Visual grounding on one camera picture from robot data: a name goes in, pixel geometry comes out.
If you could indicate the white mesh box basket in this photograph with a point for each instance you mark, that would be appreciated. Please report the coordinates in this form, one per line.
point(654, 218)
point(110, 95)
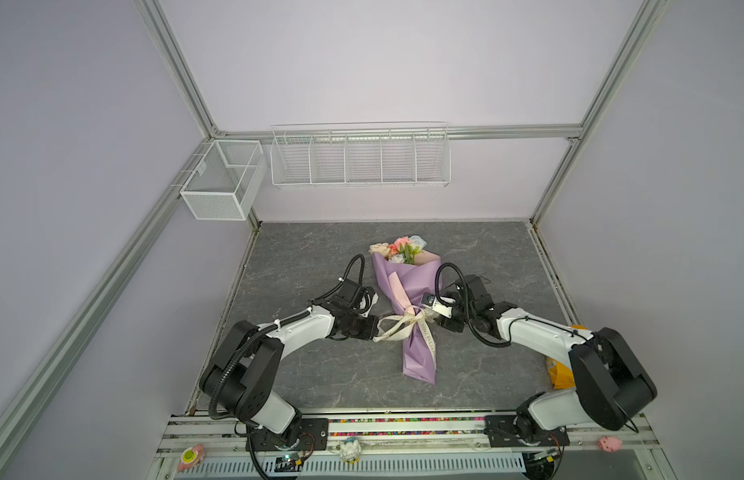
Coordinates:
point(224, 183)

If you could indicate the white wire shelf basket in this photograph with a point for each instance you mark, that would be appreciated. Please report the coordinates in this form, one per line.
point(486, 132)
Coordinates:
point(361, 155)

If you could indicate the red pink fake rose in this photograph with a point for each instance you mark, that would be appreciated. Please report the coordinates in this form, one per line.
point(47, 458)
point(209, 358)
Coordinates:
point(398, 245)

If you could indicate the aluminium enclosure frame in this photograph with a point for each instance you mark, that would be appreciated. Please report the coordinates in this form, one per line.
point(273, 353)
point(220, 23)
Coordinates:
point(93, 129)

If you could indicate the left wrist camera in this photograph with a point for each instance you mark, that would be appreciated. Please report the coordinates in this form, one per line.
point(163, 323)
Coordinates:
point(354, 297)

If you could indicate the pink purple wrapping paper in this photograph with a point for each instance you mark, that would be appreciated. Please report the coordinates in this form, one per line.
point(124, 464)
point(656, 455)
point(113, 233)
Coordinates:
point(405, 285)

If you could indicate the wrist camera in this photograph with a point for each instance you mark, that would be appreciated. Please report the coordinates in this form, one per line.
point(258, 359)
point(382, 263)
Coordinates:
point(354, 297)
point(465, 298)

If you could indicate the front rail base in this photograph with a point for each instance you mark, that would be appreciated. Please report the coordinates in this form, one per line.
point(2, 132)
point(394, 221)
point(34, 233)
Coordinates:
point(401, 443)

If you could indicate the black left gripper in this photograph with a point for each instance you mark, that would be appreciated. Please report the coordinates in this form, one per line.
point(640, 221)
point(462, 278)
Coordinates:
point(370, 331)

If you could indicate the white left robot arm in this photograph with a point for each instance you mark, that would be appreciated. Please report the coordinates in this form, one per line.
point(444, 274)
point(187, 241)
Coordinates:
point(240, 376)

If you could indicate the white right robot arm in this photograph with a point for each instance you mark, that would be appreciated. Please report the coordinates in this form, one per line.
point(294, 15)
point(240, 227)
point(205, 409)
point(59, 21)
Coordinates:
point(610, 384)

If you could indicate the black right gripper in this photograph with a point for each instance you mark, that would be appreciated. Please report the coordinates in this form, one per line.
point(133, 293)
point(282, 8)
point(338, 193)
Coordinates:
point(449, 323)

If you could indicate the yellow snack bag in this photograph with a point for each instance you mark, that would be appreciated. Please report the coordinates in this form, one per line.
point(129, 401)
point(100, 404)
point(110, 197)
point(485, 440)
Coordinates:
point(561, 374)

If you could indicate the cream printed ribbon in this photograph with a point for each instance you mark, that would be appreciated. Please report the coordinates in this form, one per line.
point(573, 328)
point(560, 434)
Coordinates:
point(400, 327)

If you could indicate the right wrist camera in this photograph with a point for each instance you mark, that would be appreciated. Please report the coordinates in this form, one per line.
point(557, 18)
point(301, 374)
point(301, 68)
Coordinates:
point(465, 298)

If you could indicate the white crumpled toy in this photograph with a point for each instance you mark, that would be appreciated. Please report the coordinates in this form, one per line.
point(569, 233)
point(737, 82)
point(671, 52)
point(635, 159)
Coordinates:
point(350, 450)

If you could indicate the cream fake rose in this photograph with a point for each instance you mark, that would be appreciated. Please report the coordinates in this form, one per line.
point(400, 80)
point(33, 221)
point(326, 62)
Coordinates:
point(381, 249)

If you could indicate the pink pig toy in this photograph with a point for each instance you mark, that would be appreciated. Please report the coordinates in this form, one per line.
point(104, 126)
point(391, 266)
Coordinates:
point(610, 444)

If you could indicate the pink green round toy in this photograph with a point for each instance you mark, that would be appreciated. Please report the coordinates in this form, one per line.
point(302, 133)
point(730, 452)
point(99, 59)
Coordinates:
point(191, 457)

